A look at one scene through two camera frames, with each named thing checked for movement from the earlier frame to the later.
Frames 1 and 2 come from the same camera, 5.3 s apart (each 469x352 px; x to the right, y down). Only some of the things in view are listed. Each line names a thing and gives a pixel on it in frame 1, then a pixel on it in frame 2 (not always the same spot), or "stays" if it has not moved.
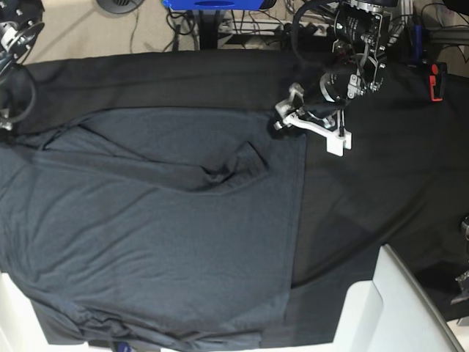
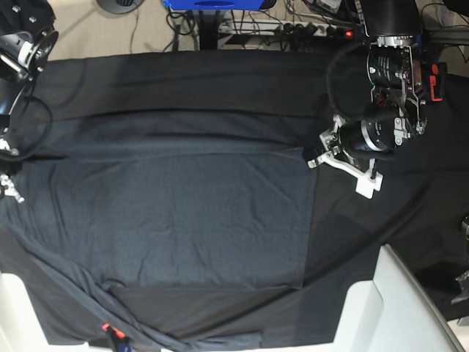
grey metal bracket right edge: x=463 y=281 stays
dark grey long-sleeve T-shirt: x=154 y=228 stays
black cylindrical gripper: x=334 y=91 -> x=376 y=135
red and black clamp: x=437 y=81 stays
